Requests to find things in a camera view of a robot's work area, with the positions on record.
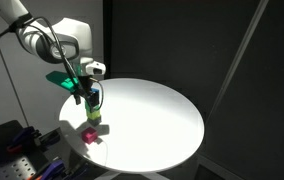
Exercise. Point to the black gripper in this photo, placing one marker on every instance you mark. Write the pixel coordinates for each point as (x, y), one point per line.
(86, 85)

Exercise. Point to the pink block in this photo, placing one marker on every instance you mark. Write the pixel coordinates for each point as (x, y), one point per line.
(89, 136)

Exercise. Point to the green block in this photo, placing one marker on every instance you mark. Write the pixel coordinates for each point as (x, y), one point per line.
(88, 106)

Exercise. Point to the yellow-green block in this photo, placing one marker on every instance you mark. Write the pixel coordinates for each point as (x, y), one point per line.
(94, 115)

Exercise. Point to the dark grey block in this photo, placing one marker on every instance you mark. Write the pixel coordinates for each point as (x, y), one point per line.
(95, 122)

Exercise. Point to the purple orange spring clamp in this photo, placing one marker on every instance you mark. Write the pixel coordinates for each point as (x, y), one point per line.
(57, 168)
(22, 138)

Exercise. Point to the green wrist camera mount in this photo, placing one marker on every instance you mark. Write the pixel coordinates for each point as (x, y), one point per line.
(62, 80)

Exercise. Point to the white table pedestal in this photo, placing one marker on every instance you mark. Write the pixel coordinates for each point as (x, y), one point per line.
(132, 176)

